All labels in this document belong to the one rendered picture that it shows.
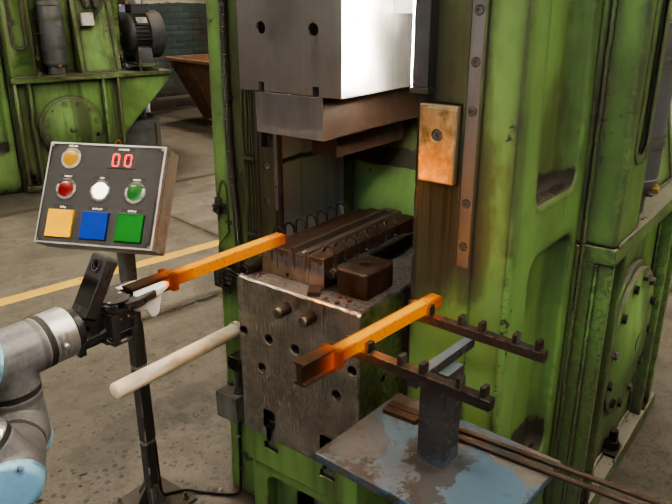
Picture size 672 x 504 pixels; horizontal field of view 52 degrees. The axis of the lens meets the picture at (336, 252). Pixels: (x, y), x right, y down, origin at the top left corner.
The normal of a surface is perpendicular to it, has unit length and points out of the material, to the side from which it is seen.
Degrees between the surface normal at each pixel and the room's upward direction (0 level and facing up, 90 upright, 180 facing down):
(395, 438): 0
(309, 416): 90
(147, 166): 60
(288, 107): 90
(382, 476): 0
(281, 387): 90
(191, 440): 0
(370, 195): 90
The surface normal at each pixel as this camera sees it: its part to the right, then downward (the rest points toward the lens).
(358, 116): 0.80, 0.21
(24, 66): 0.59, 0.29
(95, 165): -0.18, -0.18
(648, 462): 0.00, -0.94
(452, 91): -0.60, 0.28
